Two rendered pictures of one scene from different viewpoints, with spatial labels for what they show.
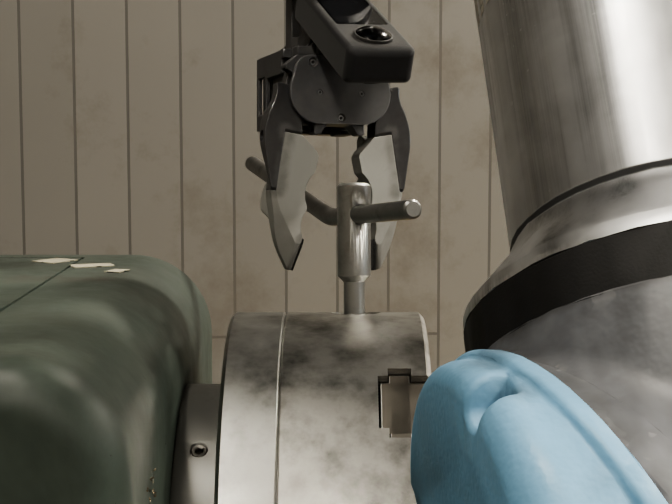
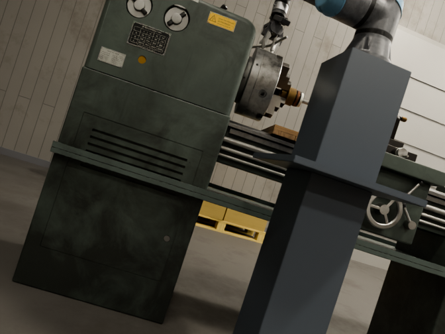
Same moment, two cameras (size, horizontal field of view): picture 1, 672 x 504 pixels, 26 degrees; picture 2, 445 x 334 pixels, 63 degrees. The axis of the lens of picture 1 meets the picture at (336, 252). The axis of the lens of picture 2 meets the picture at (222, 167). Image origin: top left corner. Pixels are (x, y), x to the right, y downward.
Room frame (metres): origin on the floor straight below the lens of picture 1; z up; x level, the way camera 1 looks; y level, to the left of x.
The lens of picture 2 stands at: (-0.74, 0.19, 0.66)
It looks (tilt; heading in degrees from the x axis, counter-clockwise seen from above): 0 degrees down; 355
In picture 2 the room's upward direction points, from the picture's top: 18 degrees clockwise
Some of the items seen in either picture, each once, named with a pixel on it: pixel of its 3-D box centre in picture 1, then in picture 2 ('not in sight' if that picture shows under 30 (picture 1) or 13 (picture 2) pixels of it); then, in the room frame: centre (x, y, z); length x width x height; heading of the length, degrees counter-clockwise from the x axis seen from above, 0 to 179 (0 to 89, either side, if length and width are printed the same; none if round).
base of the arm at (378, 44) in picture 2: not in sight; (368, 52); (0.35, -0.23, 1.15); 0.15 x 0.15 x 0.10
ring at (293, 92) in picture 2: not in sight; (289, 96); (0.93, -0.16, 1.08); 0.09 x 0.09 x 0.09; 0
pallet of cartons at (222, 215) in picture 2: not in sight; (216, 207); (3.42, -0.25, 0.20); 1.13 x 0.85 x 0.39; 96
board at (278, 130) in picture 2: not in sight; (295, 142); (0.93, -0.25, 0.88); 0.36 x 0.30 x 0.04; 0
